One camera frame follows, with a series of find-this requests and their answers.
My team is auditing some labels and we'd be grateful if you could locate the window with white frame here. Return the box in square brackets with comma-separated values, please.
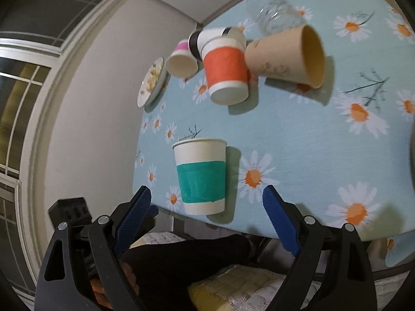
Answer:
[1, 0, 124, 303]

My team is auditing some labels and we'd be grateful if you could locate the person's left hand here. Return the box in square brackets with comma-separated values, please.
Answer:
[90, 263, 139, 308]

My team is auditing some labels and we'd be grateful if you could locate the green banded paper cup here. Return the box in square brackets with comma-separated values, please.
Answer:
[172, 138, 227, 216]

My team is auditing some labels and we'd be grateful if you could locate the daisy print blue tablecloth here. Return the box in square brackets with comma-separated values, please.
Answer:
[133, 0, 414, 267]

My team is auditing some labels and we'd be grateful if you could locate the quilted cream cushion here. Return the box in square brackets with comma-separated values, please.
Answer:
[188, 263, 320, 311]

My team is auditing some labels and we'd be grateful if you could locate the brown kraft paper cup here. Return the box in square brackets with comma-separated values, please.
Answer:
[245, 25, 326, 88]

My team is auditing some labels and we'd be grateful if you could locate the pink banded paper cup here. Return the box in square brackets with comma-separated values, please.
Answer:
[166, 39, 199, 79]

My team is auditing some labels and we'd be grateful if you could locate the floral bowl with food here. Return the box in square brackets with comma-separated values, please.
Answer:
[136, 57, 167, 108]

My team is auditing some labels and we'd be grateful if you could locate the black banded paper cup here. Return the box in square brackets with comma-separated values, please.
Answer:
[188, 27, 246, 61]

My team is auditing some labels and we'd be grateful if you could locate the beige ceramic mug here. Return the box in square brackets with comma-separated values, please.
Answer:
[409, 136, 415, 186]

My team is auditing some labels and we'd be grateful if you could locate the orange banded paper cup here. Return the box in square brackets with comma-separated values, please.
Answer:
[202, 36, 249, 106]

